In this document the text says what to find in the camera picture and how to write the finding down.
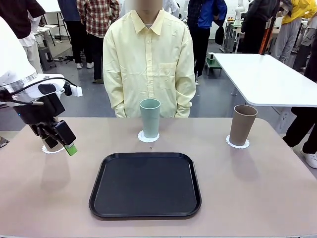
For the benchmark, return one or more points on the black bag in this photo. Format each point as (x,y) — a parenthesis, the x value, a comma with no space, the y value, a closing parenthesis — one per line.
(219,36)

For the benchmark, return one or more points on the white lace coaster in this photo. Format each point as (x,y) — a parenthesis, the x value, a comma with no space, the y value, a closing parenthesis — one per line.
(237,147)
(148,140)
(49,152)

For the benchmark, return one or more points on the person's right forearm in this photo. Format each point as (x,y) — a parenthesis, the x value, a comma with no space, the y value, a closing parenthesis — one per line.
(116,104)

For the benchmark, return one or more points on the orange and black pole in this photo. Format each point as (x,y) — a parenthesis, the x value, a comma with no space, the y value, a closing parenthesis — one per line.
(266,37)

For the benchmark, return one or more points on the small green rack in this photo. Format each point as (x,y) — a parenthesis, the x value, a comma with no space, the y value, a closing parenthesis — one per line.
(214,64)

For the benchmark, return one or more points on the person with white shoes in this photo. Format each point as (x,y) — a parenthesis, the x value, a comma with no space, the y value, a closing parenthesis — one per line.
(299,124)

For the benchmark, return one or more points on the mint green cup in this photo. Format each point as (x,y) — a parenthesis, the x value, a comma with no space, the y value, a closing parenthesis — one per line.
(149,119)

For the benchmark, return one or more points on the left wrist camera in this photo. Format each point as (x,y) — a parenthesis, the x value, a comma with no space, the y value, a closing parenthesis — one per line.
(76,91)

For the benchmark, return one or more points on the person in yellow shirt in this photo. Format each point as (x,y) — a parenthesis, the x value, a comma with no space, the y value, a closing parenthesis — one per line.
(148,62)

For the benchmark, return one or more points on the person in plaid shirt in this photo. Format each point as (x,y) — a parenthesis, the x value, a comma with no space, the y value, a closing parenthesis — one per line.
(99,17)

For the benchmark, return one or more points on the person in navy top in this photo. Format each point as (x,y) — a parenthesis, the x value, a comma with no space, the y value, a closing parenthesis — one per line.
(71,24)

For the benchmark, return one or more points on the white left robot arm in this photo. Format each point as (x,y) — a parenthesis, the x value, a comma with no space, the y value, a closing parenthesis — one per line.
(10,62)

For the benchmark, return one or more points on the grey step stool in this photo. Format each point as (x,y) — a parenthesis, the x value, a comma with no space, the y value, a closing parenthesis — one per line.
(48,59)

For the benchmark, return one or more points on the person in maroon top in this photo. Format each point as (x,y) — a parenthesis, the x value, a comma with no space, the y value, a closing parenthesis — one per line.
(17,12)

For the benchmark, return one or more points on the white background table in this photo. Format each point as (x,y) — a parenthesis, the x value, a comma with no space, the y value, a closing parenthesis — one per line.
(260,79)

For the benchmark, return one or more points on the whiteboard on easel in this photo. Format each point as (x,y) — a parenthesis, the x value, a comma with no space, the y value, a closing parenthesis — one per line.
(49,5)

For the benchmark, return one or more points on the person in white coat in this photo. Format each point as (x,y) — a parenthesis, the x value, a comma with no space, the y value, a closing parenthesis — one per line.
(173,8)

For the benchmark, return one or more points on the person's left forearm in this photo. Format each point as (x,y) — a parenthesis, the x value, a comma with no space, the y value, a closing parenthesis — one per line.
(184,104)

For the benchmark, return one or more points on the person in blue jacket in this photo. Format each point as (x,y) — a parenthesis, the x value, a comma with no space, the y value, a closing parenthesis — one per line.
(205,15)

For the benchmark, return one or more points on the person in dark coat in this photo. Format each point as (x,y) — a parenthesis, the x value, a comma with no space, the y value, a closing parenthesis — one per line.
(257,24)

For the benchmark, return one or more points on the grey framed background desk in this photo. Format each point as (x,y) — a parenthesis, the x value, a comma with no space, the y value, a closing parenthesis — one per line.
(235,29)

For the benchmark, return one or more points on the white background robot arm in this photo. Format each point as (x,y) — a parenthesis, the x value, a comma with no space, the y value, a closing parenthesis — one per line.
(239,12)

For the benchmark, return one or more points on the person in yellow top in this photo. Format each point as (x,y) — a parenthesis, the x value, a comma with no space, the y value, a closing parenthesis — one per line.
(294,12)

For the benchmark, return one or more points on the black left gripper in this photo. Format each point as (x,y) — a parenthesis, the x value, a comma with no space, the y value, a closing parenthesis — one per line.
(42,111)

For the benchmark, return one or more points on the person in grey jacket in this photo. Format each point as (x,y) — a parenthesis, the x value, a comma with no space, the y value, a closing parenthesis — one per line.
(307,37)

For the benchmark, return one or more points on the black plastic tray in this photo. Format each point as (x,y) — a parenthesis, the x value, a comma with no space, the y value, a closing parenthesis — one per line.
(148,196)

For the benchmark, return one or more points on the black tripod on floor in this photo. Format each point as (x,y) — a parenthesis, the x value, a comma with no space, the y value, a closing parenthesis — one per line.
(64,59)

